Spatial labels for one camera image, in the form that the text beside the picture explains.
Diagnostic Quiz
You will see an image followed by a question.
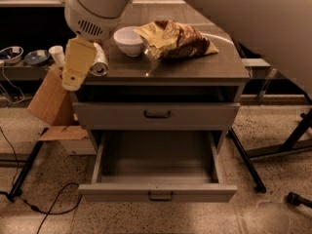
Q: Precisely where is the open lower grey drawer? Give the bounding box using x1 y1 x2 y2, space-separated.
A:
79 131 237 203

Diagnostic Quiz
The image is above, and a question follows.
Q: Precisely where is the yellow brown chip bag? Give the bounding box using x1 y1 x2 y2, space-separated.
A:
135 20 218 60

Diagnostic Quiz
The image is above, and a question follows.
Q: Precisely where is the black floor cable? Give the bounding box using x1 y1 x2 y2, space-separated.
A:
0 127 83 234

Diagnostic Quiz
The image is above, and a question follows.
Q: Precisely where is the white paper cup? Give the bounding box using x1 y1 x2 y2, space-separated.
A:
49 45 65 67

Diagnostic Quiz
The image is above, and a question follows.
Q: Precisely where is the brown cardboard box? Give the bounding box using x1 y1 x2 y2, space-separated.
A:
27 65 97 155

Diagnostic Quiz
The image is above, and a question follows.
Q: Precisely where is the blue white bowl left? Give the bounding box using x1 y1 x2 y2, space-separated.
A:
0 46 23 64

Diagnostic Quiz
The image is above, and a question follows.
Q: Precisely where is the green 7up can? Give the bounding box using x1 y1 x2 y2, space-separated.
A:
89 43 108 77

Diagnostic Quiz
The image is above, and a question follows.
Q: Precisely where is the black caster wheel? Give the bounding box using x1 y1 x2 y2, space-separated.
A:
287 192 312 209

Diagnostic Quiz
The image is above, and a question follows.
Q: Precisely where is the black metal stand base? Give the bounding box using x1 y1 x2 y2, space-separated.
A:
247 108 312 158

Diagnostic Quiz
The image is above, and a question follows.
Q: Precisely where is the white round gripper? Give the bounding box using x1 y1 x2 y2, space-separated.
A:
61 0 120 92

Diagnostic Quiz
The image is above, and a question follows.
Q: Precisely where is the black right stand leg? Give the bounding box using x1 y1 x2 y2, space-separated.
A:
228 129 266 194

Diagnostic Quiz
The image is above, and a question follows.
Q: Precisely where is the grey drawer cabinet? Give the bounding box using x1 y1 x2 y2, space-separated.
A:
71 35 250 149

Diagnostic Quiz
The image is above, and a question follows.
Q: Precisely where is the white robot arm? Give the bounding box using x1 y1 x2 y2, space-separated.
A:
65 0 312 96

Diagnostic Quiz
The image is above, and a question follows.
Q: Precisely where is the black left stand leg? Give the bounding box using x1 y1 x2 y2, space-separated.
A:
7 140 44 202

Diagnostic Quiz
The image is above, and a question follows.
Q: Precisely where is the closed upper grey drawer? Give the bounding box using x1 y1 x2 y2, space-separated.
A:
73 102 240 131

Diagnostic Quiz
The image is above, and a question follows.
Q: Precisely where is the black stand leg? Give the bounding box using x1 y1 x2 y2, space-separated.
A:
7 140 44 202
228 129 266 194

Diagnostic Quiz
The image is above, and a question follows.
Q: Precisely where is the blue bowl with sponge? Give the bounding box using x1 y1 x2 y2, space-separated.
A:
24 50 50 66

